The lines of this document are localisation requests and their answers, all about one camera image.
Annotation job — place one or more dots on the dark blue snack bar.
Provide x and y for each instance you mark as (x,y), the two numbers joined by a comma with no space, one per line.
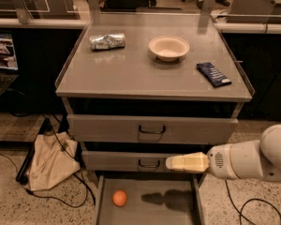
(214,76)

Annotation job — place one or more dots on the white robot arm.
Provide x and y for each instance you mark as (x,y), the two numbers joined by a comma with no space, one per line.
(258,159)

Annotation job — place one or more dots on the black drawer handle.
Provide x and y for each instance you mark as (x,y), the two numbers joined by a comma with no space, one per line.
(151,131)
(149,166)

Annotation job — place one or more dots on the orange fruit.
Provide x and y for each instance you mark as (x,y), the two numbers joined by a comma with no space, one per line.
(119,198)

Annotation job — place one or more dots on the bottom open grey drawer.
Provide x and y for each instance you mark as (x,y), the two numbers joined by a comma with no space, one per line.
(152,199)

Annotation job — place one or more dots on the middle grey drawer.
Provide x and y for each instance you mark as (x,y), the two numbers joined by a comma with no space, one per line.
(124,161)

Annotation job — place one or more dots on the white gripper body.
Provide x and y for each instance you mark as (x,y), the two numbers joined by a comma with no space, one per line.
(217,161)

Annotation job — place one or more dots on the grey metal drawer cabinet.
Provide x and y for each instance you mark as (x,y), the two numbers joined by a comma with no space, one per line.
(132,81)

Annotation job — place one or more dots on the beige cloth bag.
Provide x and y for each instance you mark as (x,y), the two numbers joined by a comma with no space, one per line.
(53,161)

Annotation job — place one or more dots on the black laptop computer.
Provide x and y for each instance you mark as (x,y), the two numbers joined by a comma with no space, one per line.
(9,70)

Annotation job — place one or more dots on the black middle drawer handle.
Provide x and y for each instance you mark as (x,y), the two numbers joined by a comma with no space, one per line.
(149,166)

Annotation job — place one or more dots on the beige paper bowl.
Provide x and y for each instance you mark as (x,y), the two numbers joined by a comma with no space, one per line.
(168,48)

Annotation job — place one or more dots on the silver foil snack bag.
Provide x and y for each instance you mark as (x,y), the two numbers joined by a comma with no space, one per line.
(107,42)

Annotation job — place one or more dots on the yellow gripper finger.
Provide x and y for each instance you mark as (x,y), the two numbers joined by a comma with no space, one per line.
(189,163)

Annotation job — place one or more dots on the top grey drawer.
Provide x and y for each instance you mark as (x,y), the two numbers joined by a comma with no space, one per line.
(124,129)

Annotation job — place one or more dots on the black top drawer handle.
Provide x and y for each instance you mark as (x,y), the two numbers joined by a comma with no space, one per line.
(151,131)

